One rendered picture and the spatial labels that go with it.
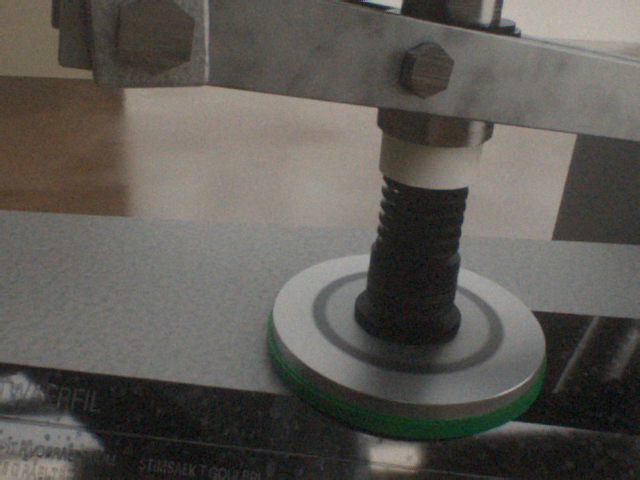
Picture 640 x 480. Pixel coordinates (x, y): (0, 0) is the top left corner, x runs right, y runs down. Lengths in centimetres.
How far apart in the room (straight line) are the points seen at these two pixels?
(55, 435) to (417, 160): 32
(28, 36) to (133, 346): 504
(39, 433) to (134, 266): 20
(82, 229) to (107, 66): 45
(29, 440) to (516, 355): 35
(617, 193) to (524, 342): 121
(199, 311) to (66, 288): 12
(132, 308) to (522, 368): 32
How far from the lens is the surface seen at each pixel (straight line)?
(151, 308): 58
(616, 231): 170
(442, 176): 44
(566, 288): 68
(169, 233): 71
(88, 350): 54
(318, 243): 69
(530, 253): 74
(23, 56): 556
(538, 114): 43
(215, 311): 57
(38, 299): 61
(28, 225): 75
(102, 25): 29
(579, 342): 60
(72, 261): 67
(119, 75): 30
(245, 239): 70
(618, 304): 68
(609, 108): 47
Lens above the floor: 117
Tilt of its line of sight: 26 degrees down
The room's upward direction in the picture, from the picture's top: 4 degrees clockwise
